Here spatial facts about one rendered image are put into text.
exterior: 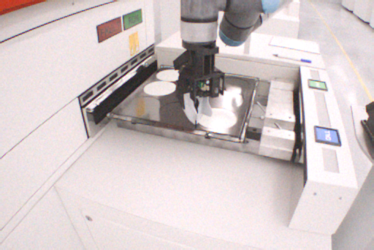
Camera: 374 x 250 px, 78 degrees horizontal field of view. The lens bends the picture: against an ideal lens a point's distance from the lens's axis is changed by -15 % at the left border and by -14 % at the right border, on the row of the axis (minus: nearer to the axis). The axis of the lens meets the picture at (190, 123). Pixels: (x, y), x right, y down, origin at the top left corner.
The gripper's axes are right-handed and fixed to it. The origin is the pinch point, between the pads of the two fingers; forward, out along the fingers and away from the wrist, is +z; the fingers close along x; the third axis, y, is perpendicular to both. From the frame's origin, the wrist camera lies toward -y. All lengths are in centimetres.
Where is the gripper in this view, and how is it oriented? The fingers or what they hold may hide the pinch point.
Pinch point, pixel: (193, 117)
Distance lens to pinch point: 66.6
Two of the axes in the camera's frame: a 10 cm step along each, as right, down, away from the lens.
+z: 0.0, 8.3, 5.5
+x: 9.0, -2.4, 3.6
